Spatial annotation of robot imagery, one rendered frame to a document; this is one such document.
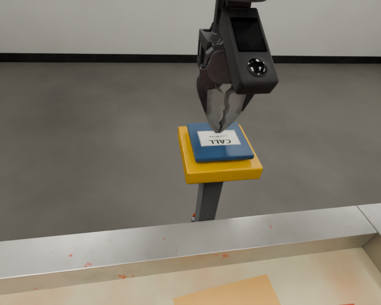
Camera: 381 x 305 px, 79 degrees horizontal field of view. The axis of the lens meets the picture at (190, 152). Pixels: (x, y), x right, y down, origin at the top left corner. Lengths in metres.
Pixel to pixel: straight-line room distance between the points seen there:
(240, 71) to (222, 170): 0.17
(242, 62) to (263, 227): 0.19
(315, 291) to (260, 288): 0.06
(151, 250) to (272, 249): 0.13
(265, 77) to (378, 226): 0.22
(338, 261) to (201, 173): 0.21
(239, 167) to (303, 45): 3.67
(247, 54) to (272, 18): 3.36
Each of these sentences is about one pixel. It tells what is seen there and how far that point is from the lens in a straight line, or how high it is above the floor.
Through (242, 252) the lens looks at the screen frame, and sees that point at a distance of 0.27.
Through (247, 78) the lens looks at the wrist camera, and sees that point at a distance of 0.27.
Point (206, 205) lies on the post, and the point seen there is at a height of 0.80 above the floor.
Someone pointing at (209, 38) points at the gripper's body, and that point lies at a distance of 0.36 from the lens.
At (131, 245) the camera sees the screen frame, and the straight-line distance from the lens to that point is 0.26.
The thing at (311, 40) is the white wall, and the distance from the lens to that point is 4.03.
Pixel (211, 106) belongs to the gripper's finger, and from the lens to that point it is 0.37.
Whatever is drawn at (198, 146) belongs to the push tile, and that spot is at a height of 0.97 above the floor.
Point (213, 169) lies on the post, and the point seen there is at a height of 0.95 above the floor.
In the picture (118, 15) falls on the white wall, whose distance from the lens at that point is 3.30.
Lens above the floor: 1.22
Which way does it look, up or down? 42 degrees down
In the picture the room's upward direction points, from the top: 5 degrees clockwise
